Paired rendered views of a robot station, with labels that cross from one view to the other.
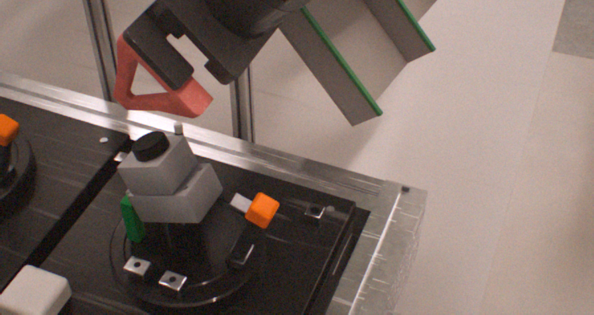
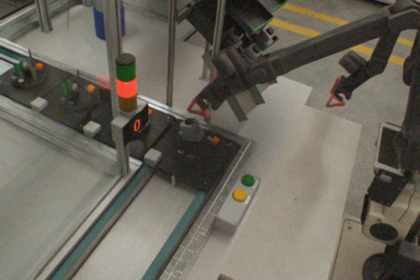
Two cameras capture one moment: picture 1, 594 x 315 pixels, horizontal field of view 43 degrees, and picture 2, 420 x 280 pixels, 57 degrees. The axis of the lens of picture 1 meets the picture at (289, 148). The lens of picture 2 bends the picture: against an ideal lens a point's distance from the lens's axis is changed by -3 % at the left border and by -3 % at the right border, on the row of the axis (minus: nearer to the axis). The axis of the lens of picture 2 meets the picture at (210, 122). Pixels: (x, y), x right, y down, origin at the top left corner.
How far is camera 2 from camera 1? 0.67 m
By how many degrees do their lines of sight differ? 1
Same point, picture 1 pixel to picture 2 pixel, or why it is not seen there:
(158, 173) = (190, 128)
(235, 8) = (218, 95)
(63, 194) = (157, 131)
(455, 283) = (262, 169)
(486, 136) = (279, 129)
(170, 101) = (202, 112)
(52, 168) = (154, 124)
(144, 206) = (184, 136)
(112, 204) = (171, 135)
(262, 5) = (224, 95)
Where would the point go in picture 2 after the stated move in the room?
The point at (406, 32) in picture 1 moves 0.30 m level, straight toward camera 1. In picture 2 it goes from (257, 96) to (243, 152)
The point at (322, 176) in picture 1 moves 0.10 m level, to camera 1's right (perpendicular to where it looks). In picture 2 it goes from (229, 134) to (256, 137)
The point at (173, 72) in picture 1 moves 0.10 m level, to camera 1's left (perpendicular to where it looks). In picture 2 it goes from (204, 107) to (169, 103)
